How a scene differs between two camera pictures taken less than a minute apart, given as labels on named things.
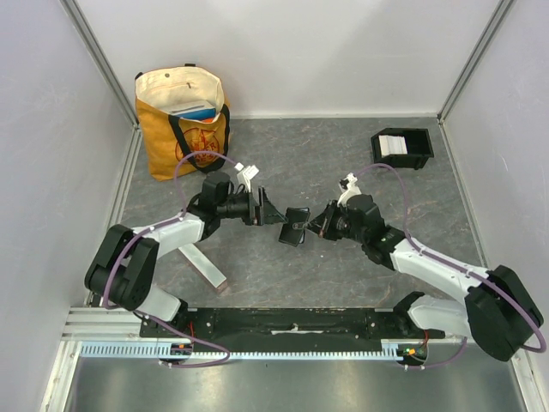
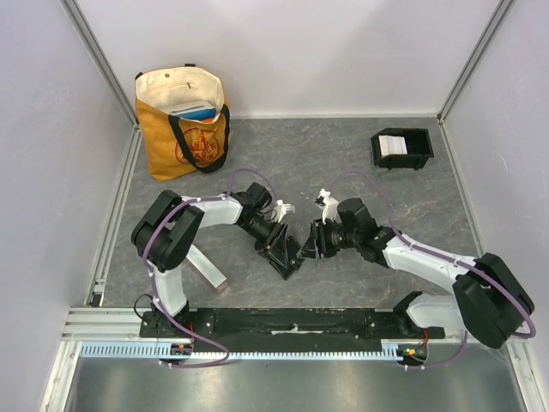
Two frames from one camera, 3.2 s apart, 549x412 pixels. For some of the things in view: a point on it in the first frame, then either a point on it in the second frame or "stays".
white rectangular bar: x=203 y=264 stays
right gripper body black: x=328 y=220 to x=322 y=239
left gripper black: x=264 y=213 to x=275 y=240
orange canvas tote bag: x=183 y=109 stays
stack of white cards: x=390 y=144 stays
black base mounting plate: x=287 y=327 stays
